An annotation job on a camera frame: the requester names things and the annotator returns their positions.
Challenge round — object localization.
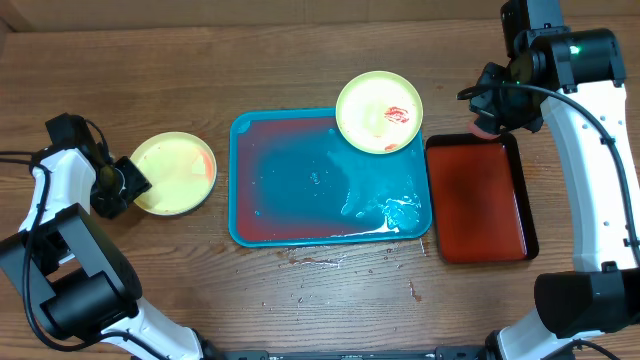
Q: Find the dark scrubbing sponge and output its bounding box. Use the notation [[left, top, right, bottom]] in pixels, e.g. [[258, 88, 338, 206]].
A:
[[468, 120, 500, 141]]

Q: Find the green plate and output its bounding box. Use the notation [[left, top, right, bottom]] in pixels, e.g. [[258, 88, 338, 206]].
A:
[[335, 71, 424, 155], [130, 132, 217, 216]]

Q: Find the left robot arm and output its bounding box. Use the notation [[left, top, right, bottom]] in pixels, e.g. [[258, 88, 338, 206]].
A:
[[1, 113, 218, 359]]

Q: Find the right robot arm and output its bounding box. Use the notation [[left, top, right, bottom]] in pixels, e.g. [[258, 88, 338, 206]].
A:
[[459, 0, 639, 359]]

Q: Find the black tray with red water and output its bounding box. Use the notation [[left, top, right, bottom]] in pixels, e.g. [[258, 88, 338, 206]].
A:
[[425, 134, 539, 264]]

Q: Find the teal plastic tray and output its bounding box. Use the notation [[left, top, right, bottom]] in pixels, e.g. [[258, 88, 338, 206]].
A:
[[228, 108, 433, 248]]

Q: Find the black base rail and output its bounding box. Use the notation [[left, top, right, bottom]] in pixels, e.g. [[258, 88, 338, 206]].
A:
[[219, 345, 495, 360]]

